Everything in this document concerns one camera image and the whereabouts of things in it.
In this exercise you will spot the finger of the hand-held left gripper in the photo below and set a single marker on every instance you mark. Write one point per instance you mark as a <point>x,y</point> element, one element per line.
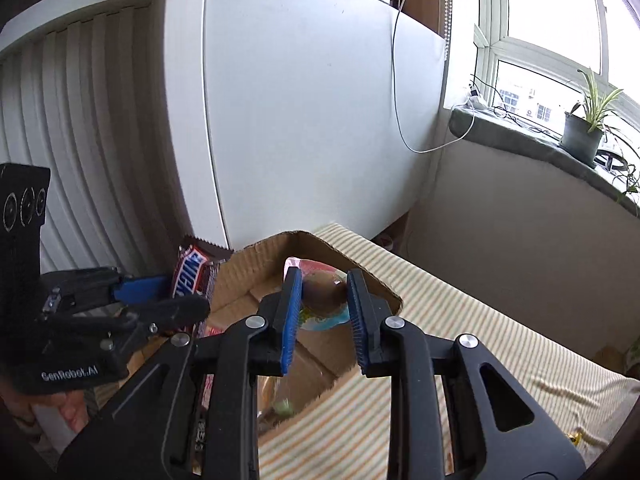
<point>175,312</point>
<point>145,290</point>

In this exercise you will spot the white framed window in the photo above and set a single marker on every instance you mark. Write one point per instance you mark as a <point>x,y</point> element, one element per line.
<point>545,0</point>

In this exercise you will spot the brown cardboard box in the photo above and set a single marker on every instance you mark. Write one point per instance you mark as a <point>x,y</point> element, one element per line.
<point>325,355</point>

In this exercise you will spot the brown chocolate bar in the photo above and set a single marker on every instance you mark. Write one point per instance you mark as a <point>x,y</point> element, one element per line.
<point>192,275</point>

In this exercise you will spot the white ribbed panel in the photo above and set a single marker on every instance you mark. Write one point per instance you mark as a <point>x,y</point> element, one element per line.
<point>90,135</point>

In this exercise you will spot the potted spider plant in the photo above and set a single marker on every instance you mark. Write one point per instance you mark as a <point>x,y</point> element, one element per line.
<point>580,137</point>

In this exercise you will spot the white cabinet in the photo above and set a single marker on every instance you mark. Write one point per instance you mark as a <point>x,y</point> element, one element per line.
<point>300,110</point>

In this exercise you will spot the person's left hand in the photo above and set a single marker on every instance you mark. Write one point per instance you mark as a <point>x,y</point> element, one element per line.
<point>77,407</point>

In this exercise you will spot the clear snack pouch red edge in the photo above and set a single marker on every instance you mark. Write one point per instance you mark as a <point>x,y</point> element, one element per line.
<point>325,295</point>

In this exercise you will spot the white charger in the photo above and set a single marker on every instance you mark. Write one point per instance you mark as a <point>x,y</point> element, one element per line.
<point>476,101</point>

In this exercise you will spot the black round object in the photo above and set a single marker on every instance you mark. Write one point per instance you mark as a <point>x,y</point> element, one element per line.
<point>612,157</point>

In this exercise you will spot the yellow snack packet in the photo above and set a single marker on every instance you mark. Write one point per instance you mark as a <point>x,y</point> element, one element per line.
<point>577,437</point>

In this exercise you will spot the striped bedsheet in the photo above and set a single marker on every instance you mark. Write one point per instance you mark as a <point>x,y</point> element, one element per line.
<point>450,310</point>

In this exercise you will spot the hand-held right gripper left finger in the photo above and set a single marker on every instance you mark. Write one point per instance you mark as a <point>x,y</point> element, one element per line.
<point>291,320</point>

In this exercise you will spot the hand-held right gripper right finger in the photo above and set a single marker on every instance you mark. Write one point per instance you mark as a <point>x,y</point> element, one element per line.
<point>356,320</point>

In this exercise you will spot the green snack packet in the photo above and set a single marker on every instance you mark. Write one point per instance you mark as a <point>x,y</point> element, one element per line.
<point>282,407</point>

